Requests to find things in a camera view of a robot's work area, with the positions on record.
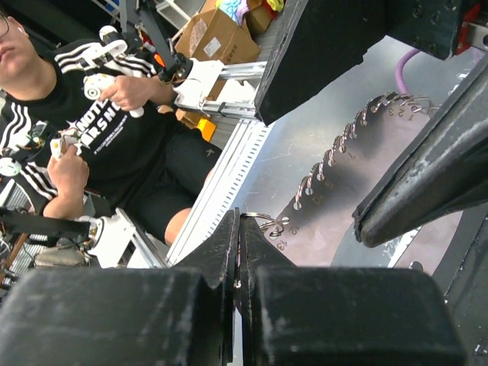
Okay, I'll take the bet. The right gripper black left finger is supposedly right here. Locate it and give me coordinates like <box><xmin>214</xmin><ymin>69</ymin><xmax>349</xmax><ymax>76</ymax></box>
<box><xmin>1</xmin><ymin>210</ymin><xmax>239</xmax><ymax>365</ymax></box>

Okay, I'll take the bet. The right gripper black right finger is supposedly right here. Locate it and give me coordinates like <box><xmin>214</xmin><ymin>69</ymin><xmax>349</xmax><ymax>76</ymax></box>
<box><xmin>239</xmin><ymin>215</ymin><xmax>467</xmax><ymax>365</ymax></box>

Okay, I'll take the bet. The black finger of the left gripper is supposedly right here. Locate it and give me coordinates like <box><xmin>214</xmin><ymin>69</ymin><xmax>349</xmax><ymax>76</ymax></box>
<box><xmin>255</xmin><ymin>0</ymin><xmax>464</xmax><ymax>124</ymax></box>
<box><xmin>353</xmin><ymin>68</ymin><xmax>487</xmax><ymax>248</ymax></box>

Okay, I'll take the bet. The operator left hand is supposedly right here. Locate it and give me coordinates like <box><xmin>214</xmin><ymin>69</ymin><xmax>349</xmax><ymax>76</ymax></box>
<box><xmin>47</xmin><ymin>145</ymin><xmax>89</xmax><ymax>201</ymax></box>

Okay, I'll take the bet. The operator right hand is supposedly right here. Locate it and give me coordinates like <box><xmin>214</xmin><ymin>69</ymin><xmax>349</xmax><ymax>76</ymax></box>
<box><xmin>99</xmin><ymin>75</ymin><xmax>153</xmax><ymax>111</ymax></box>

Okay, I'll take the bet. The cardboard box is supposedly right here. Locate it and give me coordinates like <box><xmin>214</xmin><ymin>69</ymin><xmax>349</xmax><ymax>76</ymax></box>
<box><xmin>175</xmin><ymin>8</ymin><xmax>261</xmax><ymax>65</ymax></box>

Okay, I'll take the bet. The person in black shirt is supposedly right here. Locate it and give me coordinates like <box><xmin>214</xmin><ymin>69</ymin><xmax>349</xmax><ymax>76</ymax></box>
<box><xmin>1</xmin><ymin>15</ymin><xmax>221</xmax><ymax>245</ymax></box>

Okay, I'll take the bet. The aluminium cable duct rail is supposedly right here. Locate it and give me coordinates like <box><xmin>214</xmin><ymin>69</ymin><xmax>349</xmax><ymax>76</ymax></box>
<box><xmin>167</xmin><ymin>120</ymin><xmax>272</xmax><ymax>265</ymax></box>

